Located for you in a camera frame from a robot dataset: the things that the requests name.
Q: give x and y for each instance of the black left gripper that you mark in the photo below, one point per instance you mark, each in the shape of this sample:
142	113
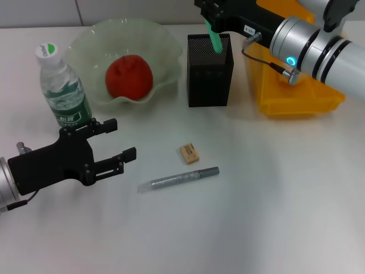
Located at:
57	165

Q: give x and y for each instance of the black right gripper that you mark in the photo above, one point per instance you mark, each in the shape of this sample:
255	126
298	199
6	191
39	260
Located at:
256	17

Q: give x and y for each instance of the green plastic pen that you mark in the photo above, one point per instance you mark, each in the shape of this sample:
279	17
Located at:
215	41

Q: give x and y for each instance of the red tomato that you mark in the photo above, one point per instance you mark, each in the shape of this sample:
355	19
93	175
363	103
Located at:
128	77

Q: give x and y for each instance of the clear water bottle green label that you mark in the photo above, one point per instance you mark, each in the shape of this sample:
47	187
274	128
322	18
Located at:
68	94

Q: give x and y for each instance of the tan rubber eraser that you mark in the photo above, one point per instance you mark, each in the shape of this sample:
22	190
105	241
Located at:
189	154

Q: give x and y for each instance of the grey glitter pen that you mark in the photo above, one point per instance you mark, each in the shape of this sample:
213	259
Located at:
185	178

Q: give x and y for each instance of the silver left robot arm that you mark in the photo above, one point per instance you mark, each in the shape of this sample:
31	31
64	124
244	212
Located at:
7	182

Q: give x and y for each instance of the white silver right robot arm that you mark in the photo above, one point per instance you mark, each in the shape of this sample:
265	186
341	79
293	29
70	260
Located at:
328	57

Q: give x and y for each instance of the black mesh pen holder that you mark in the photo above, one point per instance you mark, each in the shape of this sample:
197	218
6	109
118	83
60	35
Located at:
209	82

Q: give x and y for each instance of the frosted glass fruit plate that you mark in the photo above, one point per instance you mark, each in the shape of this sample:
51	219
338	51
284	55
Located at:
91	51

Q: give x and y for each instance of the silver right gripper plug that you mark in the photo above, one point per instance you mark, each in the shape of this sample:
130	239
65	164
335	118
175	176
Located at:
252	38

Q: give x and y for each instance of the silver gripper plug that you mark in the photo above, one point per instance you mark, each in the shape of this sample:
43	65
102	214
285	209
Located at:
252	38
22	148

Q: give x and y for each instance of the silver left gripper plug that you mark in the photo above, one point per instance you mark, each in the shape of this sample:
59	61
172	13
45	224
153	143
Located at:
22	148

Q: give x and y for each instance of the yellow plastic storage bin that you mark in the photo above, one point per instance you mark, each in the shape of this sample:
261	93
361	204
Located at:
285	97

